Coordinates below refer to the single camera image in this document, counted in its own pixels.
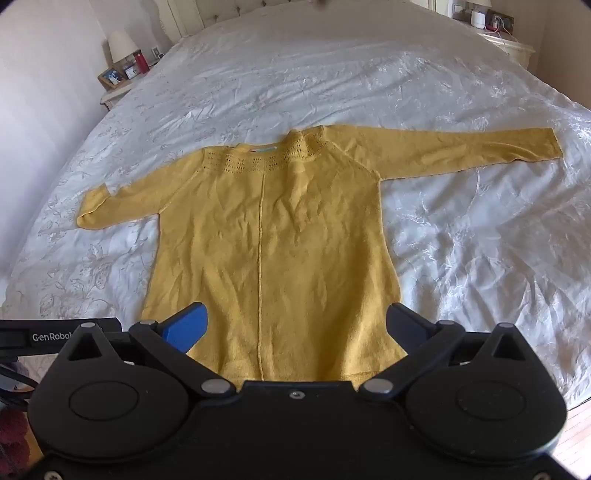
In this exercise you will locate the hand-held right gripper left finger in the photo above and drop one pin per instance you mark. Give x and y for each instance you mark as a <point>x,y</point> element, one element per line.
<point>188,330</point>

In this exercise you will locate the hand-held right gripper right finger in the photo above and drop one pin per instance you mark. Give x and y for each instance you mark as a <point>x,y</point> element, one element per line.
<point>406,328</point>

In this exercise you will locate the yellow knitted sweater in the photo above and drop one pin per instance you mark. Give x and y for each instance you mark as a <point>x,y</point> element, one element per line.
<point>295,258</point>

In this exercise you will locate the dark red knitted cloth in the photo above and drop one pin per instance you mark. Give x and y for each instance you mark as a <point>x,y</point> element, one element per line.
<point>14,434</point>

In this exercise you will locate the cream bedside table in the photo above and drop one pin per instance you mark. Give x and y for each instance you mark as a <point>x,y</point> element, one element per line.
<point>512,48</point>
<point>117,94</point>

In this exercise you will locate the white floral bedspread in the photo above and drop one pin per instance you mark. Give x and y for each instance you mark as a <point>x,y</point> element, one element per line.
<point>323,78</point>

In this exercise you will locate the small desk clock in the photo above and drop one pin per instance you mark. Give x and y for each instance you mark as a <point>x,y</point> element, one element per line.
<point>130,71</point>

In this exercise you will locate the red bottle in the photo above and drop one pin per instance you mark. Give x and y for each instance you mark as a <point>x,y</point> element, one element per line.
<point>140,63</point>

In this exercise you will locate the small white gadget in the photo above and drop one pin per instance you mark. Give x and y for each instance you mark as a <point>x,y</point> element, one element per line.
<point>158,52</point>

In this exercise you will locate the cream shade table lamp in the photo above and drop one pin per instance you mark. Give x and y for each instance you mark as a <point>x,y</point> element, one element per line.
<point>480,3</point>
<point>121,45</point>

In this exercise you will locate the white round speaker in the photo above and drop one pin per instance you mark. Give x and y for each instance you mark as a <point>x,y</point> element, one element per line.
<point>477,19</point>

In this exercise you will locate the cream tufted headboard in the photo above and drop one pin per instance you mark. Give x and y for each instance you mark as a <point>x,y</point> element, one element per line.
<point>277,11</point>

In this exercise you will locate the wooden photo frame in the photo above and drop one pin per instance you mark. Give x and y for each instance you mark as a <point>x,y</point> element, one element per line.
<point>111,77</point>

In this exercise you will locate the brass wall socket plate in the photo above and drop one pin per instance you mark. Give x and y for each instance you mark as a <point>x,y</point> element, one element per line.
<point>502,21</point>

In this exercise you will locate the white wall socket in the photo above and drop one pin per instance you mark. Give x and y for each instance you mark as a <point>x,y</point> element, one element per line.
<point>459,9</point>

